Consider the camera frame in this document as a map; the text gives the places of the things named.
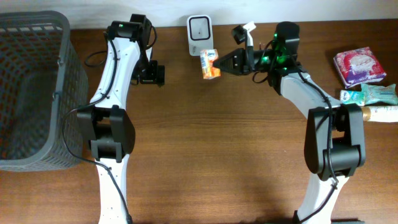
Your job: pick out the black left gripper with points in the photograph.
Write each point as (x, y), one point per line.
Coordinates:
(155, 72)

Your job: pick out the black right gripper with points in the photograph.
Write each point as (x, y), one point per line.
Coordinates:
(246, 60)

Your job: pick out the orange tissue pack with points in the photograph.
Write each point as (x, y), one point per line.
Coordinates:
(207, 57)

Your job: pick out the small teal tissue pack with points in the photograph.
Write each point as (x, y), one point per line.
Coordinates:
(352, 97)

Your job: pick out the mint green wipes pack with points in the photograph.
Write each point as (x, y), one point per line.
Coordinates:
(379, 94)

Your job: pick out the white cream tube gold cap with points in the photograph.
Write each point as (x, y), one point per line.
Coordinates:
(381, 114)

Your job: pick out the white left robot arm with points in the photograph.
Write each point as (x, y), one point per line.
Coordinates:
(104, 122)

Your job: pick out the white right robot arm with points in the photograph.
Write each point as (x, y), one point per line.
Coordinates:
(334, 137)

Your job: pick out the white barcode scanner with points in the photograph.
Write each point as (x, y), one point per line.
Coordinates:
(199, 33)

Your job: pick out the dark grey plastic basket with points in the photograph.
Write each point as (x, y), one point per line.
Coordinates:
(42, 79)

